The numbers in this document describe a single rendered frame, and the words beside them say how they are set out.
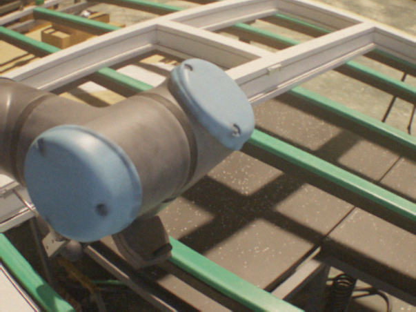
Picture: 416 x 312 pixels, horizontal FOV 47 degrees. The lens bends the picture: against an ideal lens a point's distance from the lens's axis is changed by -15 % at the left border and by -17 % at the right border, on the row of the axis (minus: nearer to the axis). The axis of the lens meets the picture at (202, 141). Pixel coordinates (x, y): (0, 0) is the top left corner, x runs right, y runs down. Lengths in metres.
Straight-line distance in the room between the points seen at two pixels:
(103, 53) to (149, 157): 1.02
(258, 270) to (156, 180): 0.77
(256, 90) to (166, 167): 0.80
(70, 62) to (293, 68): 0.55
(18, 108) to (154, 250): 0.23
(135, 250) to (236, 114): 0.18
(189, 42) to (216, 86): 0.94
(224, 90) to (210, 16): 1.17
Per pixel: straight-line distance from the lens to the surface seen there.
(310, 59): 1.36
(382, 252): 1.24
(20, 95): 0.47
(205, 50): 1.39
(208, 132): 0.46
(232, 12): 1.73
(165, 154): 0.42
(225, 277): 0.75
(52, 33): 2.25
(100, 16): 2.40
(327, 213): 1.34
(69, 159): 0.37
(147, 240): 0.58
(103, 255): 1.25
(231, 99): 0.49
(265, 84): 1.22
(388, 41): 1.68
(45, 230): 0.75
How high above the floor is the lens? 1.39
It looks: 30 degrees down
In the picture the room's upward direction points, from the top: straight up
